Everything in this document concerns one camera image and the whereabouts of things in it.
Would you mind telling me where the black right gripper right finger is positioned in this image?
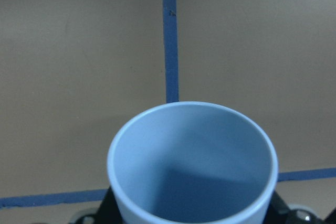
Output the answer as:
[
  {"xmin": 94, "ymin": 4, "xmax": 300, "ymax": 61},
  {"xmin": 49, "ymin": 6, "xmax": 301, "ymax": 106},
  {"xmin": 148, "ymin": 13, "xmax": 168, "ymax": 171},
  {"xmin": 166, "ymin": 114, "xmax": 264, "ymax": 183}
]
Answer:
[{"xmin": 263, "ymin": 191, "xmax": 290, "ymax": 224}]

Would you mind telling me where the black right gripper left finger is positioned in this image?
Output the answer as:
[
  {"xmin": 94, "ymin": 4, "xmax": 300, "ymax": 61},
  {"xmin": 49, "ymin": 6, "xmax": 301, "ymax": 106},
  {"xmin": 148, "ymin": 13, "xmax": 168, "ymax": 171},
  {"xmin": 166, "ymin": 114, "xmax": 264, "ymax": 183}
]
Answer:
[{"xmin": 96, "ymin": 187, "xmax": 123, "ymax": 224}]

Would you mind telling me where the light blue plastic cup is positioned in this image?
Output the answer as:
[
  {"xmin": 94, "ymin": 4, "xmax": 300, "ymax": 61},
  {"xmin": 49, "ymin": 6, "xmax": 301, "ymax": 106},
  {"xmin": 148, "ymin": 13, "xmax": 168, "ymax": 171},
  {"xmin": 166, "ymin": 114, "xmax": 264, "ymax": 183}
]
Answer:
[{"xmin": 107, "ymin": 102, "xmax": 278, "ymax": 223}]

